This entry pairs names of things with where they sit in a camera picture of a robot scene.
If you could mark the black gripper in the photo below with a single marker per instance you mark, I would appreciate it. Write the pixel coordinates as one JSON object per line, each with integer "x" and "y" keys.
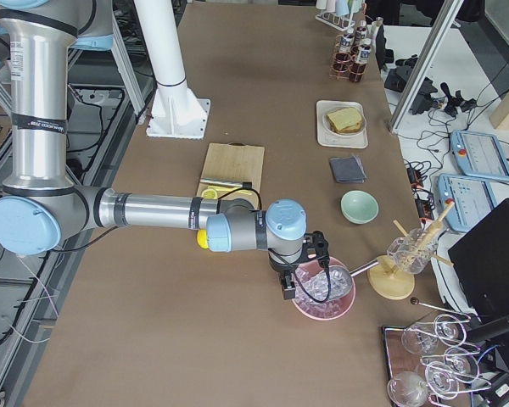
{"x": 281, "y": 269}

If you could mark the white round plate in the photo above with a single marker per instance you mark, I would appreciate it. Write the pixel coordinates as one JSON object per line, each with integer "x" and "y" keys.
{"x": 363, "y": 124}

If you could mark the bread slice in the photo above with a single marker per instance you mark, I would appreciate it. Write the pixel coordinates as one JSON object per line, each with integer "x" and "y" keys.
{"x": 345, "y": 117}

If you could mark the cream rabbit tray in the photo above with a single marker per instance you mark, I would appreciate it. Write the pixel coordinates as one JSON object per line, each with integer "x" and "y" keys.
{"x": 324, "y": 134}

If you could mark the wine glass rack tray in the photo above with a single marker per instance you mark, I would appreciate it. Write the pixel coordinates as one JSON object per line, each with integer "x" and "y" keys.
{"x": 431, "y": 363}

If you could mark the pink bowl with ice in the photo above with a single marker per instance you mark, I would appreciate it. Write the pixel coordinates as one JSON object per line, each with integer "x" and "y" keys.
{"x": 322, "y": 312}

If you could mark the steel ice scoop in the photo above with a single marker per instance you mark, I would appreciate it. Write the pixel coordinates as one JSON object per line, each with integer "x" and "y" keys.
{"x": 331, "y": 283}

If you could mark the wooden mug tree stand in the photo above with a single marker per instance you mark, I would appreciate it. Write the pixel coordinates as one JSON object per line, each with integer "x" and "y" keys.
{"x": 391, "y": 282}

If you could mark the whole yellow lemon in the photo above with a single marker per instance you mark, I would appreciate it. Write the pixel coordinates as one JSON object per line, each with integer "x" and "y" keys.
{"x": 202, "y": 239}

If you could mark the green ceramic bowl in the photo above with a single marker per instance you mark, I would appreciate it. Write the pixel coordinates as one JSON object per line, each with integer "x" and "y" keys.
{"x": 359, "y": 207}

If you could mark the half lemon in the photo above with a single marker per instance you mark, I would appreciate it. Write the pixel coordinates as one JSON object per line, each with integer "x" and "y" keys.
{"x": 209, "y": 193}

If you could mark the clear glass mug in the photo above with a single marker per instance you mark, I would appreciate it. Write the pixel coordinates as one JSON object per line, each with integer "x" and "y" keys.
{"x": 413, "y": 252}

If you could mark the grey folded cloth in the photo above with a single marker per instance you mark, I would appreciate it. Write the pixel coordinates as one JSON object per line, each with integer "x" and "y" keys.
{"x": 347, "y": 170}

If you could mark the wooden cutting board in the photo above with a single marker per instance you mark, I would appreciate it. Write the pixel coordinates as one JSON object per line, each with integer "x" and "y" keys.
{"x": 227, "y": 162}

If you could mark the toast slice on plate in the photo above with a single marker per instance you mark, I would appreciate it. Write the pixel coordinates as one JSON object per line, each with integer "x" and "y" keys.
{"x": 346, "y": 130}

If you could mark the black monitor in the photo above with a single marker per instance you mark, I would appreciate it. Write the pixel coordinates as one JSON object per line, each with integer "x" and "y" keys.
{"x": 481, "y": 262}

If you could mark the blue teach pendant near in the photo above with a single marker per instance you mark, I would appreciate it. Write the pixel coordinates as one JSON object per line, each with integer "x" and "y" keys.
{"x": 473, "y": 199}

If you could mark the blue teach pendant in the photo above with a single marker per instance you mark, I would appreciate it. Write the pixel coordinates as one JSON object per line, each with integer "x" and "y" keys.
{"x": 473, "y": 199}
{"x": 479, "y": 154}

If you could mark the blue teach pendant far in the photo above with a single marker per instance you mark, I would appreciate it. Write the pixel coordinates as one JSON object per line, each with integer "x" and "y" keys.
{"x": 479, "y": 154}

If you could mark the tea bottle back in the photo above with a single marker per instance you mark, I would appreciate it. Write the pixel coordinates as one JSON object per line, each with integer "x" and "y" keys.
{"x": 360, "y": 32}

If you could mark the white cup rack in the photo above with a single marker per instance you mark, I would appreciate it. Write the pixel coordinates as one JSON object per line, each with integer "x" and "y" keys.
{"x": 338, "y": 13}

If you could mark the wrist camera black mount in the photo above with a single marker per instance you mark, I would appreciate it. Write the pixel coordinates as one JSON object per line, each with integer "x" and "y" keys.
{"x": 315, "y": 247}

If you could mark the steel handled knife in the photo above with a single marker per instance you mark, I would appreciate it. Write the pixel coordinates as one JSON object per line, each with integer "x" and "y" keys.
{"x": 224, "y": 183}

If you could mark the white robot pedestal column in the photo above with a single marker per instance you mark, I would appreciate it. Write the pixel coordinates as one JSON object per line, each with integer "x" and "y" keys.
{"x": 176, "y": 111}

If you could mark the copper wire bottle rack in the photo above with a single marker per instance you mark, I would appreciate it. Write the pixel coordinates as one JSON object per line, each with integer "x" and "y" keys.
{"x": 342, "y": 71}

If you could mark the aluminium frame post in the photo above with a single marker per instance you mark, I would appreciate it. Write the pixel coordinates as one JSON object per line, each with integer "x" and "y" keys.
{"x": 441, "y": 25}

